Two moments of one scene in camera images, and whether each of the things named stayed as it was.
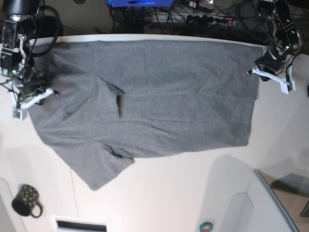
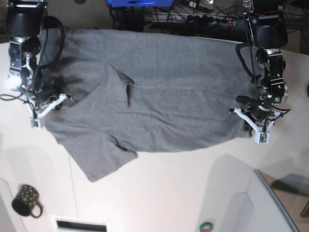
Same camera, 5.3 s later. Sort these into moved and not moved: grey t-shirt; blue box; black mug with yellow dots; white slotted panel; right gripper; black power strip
Moved: grey t-shirt; right gripper
Not moved: black mug with yellow dots; white slotted panel; black power strip; blue box
